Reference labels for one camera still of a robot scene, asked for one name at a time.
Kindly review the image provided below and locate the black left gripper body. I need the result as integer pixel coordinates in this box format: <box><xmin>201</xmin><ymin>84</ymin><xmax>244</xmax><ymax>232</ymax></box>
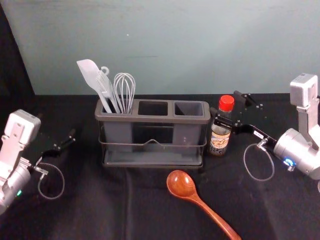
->
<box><xmin>31</xmin><ymin>146</ymin><xmax>64</xmax><ymax>168</ymax></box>

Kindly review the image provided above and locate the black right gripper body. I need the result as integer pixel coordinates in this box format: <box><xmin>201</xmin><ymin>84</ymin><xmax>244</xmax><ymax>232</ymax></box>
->
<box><xmin>233</xmin><ymin>104</ymin><xmax>276</xmax><ymax>151</ymax></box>

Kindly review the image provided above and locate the sauce bottle with red cap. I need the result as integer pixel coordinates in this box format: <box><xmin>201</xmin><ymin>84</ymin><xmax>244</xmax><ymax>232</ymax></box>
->
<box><xmin>208</xmin><ymin>94</ymin><xmax>236</xmax><ymax>157</ymax></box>

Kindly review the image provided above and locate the grey slotted turner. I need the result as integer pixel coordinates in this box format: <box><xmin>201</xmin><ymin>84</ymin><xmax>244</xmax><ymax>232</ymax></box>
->
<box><xmin>95</xmin><ymin>65</ymin><xmax>121</xmax><ymax>114</ymax></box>

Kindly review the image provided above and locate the grey three-compartment utensil holder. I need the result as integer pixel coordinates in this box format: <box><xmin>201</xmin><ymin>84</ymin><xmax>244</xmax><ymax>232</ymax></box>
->
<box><xmin>94</xmin><ymin>99</ymin><xmax>210</xmax><ymax>154</ymax></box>

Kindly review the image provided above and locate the black table cloth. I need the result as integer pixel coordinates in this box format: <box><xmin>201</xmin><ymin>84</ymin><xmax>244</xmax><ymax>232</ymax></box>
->
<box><xmin>0</xmin><ymin>93</ymin><xmax>320</xmax><ymax>240</ymax></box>

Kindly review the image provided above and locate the grey silicone spatula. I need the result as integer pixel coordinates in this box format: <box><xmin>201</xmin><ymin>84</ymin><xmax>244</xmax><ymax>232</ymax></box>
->
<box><xmin>76</xmin><ymin>58</ymin><xmax>114</xmax><ymax>114</ymax></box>

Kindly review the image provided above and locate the brown wooden spoon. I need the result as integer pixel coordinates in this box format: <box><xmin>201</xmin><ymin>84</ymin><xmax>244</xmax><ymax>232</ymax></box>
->
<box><xmin>166</xmin><ymin>169</ymin><xmax>242</xmax><ymax>240</ymax></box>

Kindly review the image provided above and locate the grey whisk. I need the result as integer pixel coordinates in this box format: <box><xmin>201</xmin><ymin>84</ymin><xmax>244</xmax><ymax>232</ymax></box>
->
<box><xmin>113</xmin><ymin>72</ymin><xmax>137</xmax><ymax>114</ymax></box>

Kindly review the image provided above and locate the grey drip tray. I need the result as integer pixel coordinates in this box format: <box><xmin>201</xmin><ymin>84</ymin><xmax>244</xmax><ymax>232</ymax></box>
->
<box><xmin>101</xmin><ymin>149</ymin><xmax>204</xmax><ymax>167</ymax></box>

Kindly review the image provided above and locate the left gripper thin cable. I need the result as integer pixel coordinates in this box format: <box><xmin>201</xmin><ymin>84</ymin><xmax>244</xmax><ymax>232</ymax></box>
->
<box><xmin>34</xmin><ymin>162</ymin><xmax>66</xmax><ymax>201</ymax></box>

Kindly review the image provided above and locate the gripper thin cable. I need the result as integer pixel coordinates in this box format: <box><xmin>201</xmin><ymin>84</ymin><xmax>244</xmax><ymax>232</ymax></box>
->
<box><xmin>34</xmin><ymin>162</ymin><xmax>66</xmax><ymax>201</ymax></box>
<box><xmin>243</xmin><ymin>139</ymin><xmax>276</xmax><ymax>182</ymax></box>

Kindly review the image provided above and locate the right gripper thin cable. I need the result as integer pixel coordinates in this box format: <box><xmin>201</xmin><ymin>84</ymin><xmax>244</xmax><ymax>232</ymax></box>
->
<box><xmin>243</xmin><ymin>139</ymin><xmax>276</xmax><ymax>182</ymax></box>

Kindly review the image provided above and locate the black wire rack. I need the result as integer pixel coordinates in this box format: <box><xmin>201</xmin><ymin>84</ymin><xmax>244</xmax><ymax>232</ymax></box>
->
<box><xmin>97</xmin><ymin>119</ymin><xmax>208</xmax><ymax>169</ymax></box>

